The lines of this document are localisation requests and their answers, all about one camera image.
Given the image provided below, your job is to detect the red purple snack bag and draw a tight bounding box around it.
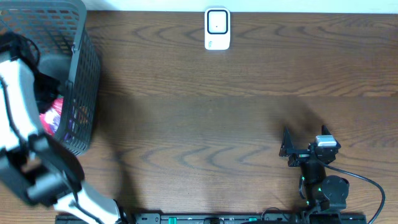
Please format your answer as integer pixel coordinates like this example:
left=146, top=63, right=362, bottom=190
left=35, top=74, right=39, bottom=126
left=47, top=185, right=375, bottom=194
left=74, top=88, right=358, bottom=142
left=39, top=97, right=63, bottom=136

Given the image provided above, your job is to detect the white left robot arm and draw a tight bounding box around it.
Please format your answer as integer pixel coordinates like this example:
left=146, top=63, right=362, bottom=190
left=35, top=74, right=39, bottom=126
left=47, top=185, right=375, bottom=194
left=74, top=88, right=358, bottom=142
left=1, top=52, right=127, bottom=223

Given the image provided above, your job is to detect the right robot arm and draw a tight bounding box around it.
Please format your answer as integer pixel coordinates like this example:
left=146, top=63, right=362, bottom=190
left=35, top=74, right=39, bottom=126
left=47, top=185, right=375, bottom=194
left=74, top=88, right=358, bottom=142
left=279, top=126, right=349, bottom=223

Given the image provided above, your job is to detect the white barcode scanner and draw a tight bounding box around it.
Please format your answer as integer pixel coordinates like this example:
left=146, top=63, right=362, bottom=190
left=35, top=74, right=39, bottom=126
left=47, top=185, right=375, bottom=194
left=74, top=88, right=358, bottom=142
left=204, top=7, right=231, bottom=50

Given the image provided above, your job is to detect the grey plastic mesh basket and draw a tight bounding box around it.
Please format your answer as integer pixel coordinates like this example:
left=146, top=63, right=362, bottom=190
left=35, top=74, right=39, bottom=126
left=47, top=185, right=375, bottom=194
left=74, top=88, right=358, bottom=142
left=1, top=0, right=101, bottom=156

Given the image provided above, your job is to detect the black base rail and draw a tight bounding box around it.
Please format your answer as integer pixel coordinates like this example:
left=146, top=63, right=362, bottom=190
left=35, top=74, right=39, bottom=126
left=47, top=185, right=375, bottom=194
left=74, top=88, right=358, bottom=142
left=55, top=212, right=368, bottom=224

